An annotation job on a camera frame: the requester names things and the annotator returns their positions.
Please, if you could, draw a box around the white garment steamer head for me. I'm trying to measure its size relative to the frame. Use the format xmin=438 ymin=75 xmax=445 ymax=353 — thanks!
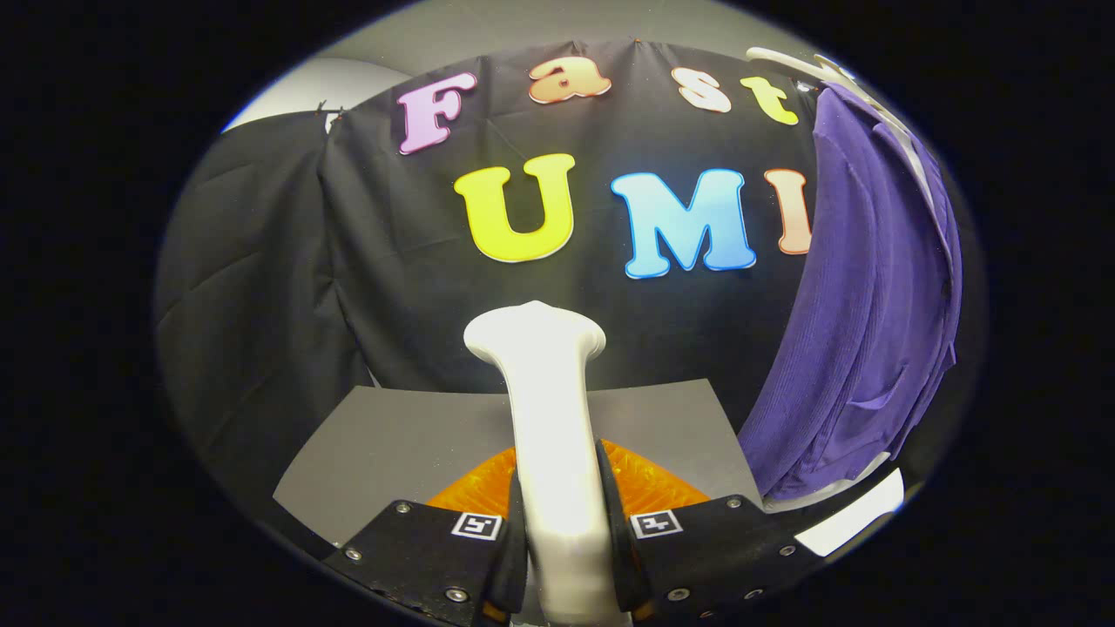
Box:
xmin=463 ymin=300 xmax=632 ymax=627

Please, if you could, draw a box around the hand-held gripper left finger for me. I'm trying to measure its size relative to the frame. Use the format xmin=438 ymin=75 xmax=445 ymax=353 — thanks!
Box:
xmin=324 ymin=446 xmax=530 ymax=627

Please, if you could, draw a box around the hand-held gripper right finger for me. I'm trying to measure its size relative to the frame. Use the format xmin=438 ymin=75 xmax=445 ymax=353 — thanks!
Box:
xmin=595 ymin=438 xmax=824 ymax=624

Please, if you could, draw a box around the white shirt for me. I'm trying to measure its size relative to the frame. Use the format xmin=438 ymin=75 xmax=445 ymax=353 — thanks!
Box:
xmin=762 ymin=87 xmax=942 ymax=513

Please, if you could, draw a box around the grey cabinet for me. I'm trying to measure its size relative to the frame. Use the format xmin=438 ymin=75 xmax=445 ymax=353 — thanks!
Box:
xmin=273 ymin=379 xmax=766 ymax=548

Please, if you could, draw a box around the white clothes hanger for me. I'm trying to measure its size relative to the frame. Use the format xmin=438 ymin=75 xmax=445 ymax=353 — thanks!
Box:
xmin=747 ymin=46 xmax=911 ymax=140

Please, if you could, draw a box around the white flat sheet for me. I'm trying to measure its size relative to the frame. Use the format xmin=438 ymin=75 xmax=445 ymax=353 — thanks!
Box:
xmin=794 ymin=468 xmax=907 ymax=558

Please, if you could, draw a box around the purple corduroy jacket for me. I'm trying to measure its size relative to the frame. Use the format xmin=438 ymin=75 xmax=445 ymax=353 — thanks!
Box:
xmin=739 ymin=83 xmax=963 ymax=502

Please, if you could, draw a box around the black backdrop cloth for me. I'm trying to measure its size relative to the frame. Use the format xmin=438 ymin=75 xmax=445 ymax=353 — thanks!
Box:
xmin=318 ymin=39 xmax=824 ymax=436
xmin=155 ymin=111 xmax=375 ymax=523

